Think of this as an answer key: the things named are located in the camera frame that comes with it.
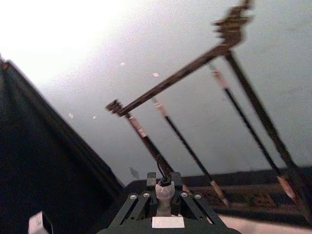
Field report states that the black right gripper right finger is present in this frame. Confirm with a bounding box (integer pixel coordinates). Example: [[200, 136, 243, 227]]
[[170, 172, 218, 225]]

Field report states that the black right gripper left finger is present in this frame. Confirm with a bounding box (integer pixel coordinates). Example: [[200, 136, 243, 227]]
[[111, 172, 157, 225]]

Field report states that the small white box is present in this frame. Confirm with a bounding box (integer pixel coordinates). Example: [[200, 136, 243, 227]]
[[28, 211, 54, 234]]

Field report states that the black rack with steel bars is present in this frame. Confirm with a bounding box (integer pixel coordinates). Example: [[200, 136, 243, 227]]
[[105, 0, 312, 221]]

